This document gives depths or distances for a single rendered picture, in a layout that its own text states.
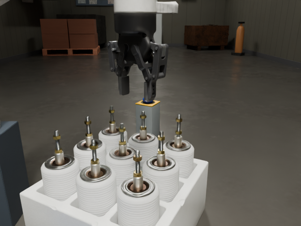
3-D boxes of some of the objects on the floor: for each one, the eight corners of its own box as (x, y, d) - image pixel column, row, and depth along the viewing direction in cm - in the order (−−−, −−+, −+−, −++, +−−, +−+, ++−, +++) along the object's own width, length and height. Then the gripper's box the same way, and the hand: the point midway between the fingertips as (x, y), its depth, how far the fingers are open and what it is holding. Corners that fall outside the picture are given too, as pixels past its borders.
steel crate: (107, 46, 736) (105, 15, 710) (100, 50, 620) (97, 14, 594) (72, 46, 735) (69, 15, 709) (58, 51, 619) (54, 14, 592)
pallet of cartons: (53, 51, 603) (49, 19, 581) (102, 51, 605) (101, 19, 583) (39, 55, 526) (34, 19, 503) (96, 55, 528) (94, 19, 505)
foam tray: (28, 247, 73) (18, 193, 67) (111, 178, 106) (109, 137, 100) (152, 315, 56) (153, 250, 50) (204, 208, 89) (208, 161, 83)
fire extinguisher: (247, 55, 523) (251, 21, 502) (233, 55, 523) (236, 21, 502) (242, 54, 550) (245, 21, 530) (229, 54, 550) (231, 21, 529)
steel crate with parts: (230, 50, 629) (232, 23, 609) (187, 50, 627) (188, 23, 608) (220, 47, 711) (222, 23, 691) (182, 47, 709) (183, 23, 690)
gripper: (92, 10, 48) (97, 94, 53) (152, 6, 39) (152, 110, 44) (122, 11, 54) (124, 88, 59) (182, 8, 44) (178, 101, 49)
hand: (136, 91), depth 51 cm, fingers open, 6 cm apart
